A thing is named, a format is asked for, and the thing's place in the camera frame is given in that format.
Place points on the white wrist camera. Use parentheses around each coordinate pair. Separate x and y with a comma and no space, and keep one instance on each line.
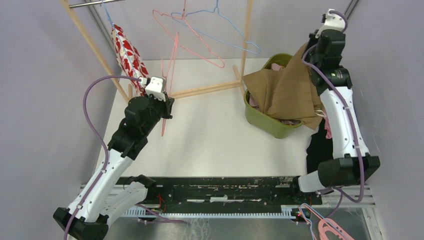
(154,86)
(333,20)

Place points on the pink hanger pile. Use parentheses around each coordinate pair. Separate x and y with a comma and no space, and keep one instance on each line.
(325,225)

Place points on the olive green plastic basket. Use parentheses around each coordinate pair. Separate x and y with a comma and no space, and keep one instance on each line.
(279,129)

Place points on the wooden clothes rack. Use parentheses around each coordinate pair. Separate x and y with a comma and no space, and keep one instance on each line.
(238,83)

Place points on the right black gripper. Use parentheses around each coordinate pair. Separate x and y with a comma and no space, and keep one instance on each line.
(312,35)

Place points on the red white patterned garment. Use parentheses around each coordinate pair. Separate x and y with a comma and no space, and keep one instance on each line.
(127,55)

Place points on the pink pleated skirt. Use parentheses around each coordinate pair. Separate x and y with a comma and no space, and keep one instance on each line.
(280,101)

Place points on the black garment pile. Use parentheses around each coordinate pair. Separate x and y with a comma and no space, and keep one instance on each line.
(319,150)

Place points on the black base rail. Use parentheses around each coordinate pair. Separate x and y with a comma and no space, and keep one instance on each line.
(225,195)

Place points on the blue wire hanger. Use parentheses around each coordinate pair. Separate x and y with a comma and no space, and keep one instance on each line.
(217,26)

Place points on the tan brown garment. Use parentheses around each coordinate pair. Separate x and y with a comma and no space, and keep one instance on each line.
(287,94)

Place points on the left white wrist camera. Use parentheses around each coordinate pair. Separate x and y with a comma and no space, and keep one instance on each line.
(154,86)

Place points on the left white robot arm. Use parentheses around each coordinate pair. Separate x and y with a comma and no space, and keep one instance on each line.
(92,213)

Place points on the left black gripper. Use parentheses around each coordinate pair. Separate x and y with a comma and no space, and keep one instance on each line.
(167,105)

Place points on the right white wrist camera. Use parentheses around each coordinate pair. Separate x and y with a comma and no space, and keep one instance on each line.
(333,20)

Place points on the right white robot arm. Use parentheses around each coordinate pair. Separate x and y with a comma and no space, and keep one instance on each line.
(350,163)

